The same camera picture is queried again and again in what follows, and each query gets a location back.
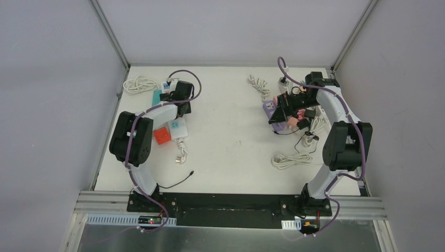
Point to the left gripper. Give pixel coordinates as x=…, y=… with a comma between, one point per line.
x=172, y=96

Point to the pink flat adapter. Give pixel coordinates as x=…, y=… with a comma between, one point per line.
x=300, y=115

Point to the white long power strip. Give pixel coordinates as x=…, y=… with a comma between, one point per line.
x=179, y=132

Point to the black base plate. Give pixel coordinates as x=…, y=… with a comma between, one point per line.
x=230, y=210

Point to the purple power strip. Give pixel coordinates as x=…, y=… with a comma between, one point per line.
x=269, y=108

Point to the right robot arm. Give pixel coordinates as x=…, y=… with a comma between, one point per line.
x=345, y=149

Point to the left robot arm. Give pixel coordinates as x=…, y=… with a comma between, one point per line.
x=131, y=140

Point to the black charger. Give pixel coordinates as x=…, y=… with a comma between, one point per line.
x=309, y=114

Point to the teal power strip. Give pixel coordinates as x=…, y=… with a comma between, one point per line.
x=156, y=97

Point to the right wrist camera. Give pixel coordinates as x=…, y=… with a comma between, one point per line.
x=283, y=89

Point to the red cube socket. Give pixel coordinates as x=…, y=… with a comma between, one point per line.
x=162, y=135

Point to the white cube socket with picture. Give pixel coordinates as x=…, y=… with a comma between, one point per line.
x=283, y=81

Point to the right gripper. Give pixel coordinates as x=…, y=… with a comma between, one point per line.
x=279, y=115

